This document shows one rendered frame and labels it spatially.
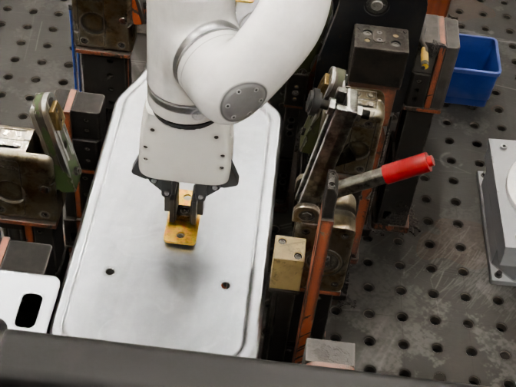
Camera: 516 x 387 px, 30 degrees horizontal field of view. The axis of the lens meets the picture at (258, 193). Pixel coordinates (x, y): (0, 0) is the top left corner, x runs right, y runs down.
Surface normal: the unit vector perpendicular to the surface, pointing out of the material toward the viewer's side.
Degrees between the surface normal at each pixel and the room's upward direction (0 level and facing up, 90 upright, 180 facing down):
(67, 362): 0
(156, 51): 90
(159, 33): 89
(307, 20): 67
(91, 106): 0
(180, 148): 91
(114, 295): 0
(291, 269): 90
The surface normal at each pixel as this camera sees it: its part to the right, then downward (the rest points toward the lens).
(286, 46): 0.49, 0.49
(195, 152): -0.01, 0.73
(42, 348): 0.08, -0.68
